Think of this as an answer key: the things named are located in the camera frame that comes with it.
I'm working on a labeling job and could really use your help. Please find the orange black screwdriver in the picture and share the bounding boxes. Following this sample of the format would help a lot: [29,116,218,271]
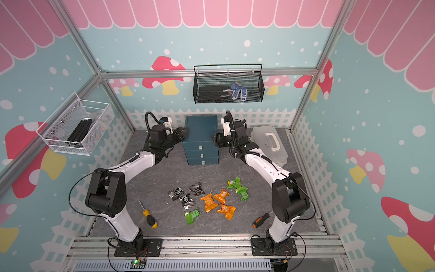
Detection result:
[252,211,274,228]

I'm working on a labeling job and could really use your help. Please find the green cookie packet right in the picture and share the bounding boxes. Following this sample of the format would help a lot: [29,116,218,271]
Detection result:
[236,186,249,201]

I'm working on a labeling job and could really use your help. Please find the green cookie packet bottom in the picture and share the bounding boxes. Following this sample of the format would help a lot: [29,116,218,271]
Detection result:
[184,208,201,224]

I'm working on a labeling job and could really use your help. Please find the green cookie packet top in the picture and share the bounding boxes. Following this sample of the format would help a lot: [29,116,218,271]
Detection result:
[227,177,241,189]

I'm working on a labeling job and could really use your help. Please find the clear plastic storage box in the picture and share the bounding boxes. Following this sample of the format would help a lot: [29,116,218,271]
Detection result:
[250,125,288,167]

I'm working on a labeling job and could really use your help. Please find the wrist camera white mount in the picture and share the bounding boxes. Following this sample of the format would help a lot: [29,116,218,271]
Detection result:
[221,116,231,136]
[160,117,172,130]

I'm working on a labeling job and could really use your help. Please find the green lit circuit board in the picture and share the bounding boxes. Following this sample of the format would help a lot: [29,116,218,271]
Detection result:
[130,259,147,269]

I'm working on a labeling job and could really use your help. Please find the dark teal drawer cabinet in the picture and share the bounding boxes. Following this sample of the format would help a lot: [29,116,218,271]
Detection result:
[182,115,219,165]

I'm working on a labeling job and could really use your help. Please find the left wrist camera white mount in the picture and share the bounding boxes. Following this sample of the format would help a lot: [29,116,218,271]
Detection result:
[160,117,172,130]

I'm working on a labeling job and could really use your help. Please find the black wire mesh basket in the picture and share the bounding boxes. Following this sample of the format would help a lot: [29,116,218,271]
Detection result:
[193,63,265,104]

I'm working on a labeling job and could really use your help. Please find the black device in white basket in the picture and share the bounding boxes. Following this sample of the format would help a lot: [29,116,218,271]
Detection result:
[66,118,93,148]

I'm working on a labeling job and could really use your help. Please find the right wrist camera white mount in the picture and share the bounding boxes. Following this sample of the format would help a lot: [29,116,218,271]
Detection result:
[221,116,231,136]

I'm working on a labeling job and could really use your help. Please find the green cookie packet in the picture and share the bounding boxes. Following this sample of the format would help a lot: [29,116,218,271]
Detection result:
[227,177,241,189]
[236,186,249,201]
[184,208,201,224]

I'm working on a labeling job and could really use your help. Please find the orange cookie packet top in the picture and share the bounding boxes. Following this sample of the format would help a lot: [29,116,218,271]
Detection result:
[213,189,230,205]

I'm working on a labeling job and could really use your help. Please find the orange cookie packet bottom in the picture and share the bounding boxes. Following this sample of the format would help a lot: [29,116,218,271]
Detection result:
[217,205,236,221]

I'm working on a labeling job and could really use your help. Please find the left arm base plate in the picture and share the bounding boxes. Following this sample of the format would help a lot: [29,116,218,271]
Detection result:
[114,238,163,257]

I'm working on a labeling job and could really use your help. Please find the white wire wall basket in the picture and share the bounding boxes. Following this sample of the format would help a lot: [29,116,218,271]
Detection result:
[36,93,115,156]

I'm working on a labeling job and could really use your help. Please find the black box in mesh basket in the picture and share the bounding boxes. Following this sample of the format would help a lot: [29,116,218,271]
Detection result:
[196,86,230,104]

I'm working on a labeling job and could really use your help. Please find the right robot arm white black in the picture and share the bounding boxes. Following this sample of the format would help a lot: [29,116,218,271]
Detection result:
[214,111,314,247]

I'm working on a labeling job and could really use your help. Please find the blue white item in basket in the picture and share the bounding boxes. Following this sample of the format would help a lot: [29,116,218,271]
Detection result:
[221,82,248,102]

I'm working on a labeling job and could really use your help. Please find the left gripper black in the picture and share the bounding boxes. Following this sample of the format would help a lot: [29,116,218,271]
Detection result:
[161,127,189,150]

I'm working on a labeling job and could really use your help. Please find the yellow black screwdriver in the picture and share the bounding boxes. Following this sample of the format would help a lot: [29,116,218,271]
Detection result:
[138,201,157,229]

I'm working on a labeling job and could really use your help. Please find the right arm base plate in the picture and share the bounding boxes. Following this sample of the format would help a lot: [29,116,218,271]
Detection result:
[250,236,298,257]

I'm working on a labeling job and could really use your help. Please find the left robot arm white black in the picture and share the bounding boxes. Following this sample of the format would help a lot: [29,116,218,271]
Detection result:
[85,112,189,248]

